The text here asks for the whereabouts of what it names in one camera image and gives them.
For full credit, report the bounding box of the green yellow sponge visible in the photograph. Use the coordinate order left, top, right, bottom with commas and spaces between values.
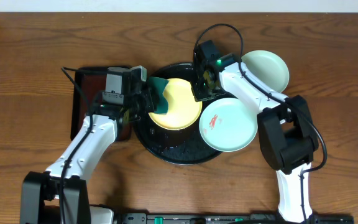
147, 77, 169, 114

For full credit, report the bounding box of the yellow plate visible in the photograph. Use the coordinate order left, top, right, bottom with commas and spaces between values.
149, 78, 203, 131

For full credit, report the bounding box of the light green plate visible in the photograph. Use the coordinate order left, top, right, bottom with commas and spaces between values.
241, 50, 290, 93
199, 98, 257, 152

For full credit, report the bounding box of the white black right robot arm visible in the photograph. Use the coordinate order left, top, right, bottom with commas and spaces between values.
191, 50, 318, 223

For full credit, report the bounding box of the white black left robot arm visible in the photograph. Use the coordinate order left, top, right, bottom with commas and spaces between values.
19, 85, 160, 223

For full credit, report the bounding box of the black rectangular water tray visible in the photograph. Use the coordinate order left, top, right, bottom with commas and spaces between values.
70, 72, 131, 141

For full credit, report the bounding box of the round black serving tray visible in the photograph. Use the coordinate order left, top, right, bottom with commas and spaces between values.
133, 62, 222, 165

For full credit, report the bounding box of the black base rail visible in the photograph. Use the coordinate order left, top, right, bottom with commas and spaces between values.
113, 213, 355, 224

